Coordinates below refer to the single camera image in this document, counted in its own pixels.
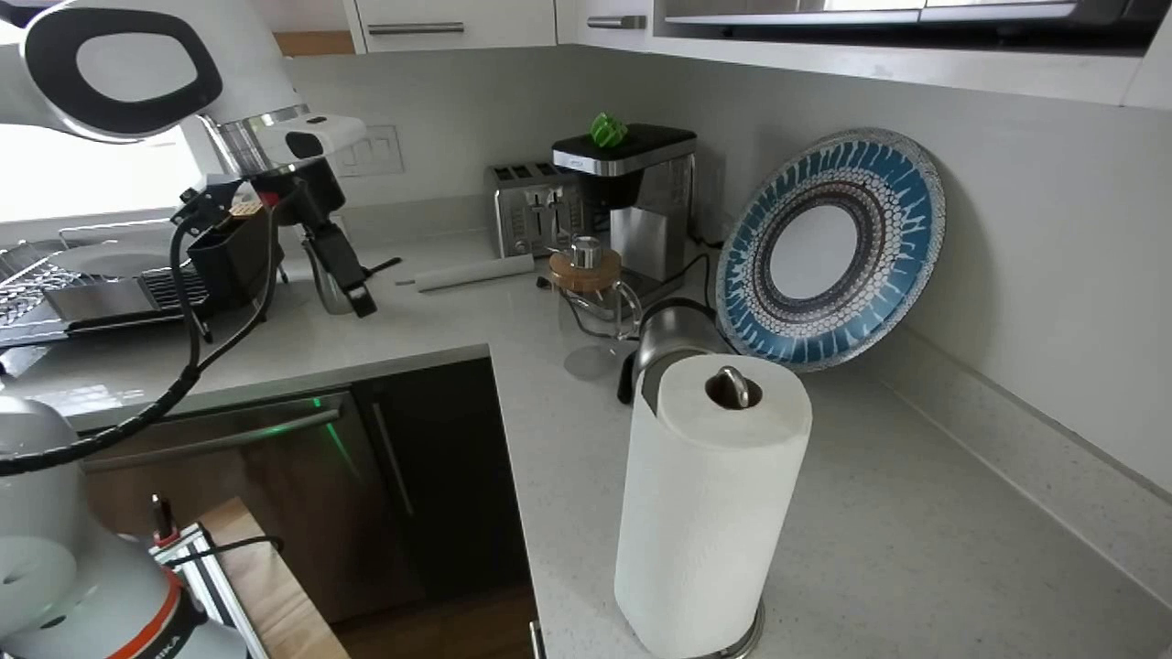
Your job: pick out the black camera box on stand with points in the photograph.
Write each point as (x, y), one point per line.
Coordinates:
(231, 262)

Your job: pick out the blue white patterned plate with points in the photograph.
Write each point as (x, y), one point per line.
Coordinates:
(828, 252)

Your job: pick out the metal dish drainer tray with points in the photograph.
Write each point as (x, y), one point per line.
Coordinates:
(97, 298)

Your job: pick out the dark lower cabinet door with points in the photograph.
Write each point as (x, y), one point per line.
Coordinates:
(445, 478)

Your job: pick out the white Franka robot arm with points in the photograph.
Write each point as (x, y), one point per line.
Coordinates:
(249, 51)

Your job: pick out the silver toaster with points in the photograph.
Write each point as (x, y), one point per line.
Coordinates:
(524, 215)

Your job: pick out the bright window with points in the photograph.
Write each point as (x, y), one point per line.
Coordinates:
(87, 171)

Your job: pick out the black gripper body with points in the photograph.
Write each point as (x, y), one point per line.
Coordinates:
(310, 184)

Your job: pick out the glass carafe with cork collar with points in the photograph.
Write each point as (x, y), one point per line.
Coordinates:
(591, 287)

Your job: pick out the green plastic piece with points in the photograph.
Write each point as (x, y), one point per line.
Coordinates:
(604, 129)

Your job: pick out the steel microwave oven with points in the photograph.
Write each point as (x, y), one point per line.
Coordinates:
(904, 13)

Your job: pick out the white upper cabinet door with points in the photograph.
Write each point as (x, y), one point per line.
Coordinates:
(452, 19)

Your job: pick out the metal paper towel holder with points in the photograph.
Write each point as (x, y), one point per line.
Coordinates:
(733, 391)

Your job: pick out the black silver coffee maker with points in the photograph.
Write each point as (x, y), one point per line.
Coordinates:
(646, 184)

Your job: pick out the wooden table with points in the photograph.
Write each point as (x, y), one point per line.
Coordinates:
(260, 588)

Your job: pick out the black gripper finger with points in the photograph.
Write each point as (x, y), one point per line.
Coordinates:
(346, 259)
(330, 259)

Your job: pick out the white paper towel roll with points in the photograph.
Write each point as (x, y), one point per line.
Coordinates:
(709, 513)

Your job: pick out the chrome sink faucet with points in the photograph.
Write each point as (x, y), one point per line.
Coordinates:
(664, 350)

